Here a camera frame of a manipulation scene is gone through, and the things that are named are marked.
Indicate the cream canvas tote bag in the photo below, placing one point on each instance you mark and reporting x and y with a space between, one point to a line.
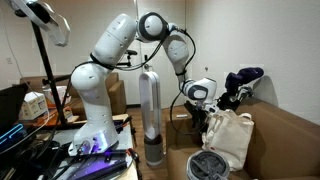
229 134

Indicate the black golf bag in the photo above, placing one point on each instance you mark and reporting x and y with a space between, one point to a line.
232 100

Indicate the black laptop screen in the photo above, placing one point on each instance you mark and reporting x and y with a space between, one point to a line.
11 100

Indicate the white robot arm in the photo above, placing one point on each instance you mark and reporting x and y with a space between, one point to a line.
99 134

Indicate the white cardboard box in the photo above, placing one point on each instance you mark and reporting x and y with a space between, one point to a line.
34 105

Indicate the brown leather armchair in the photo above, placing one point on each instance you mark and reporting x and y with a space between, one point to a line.
283 146

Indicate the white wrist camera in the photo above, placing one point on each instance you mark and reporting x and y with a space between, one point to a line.
211 108

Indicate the white bladeless tower fan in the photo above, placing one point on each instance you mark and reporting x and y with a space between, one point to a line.
150 100

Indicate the navy golf club headcover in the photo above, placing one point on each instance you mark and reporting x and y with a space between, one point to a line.
244 76

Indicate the silver remote control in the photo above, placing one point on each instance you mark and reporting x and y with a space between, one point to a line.
181 115

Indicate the white grey bicycle helmet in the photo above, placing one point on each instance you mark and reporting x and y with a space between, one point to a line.
207 165

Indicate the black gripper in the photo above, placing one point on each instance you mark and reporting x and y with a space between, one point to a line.
198 116

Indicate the black camera stand pole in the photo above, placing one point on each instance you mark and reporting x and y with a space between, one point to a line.
50 77

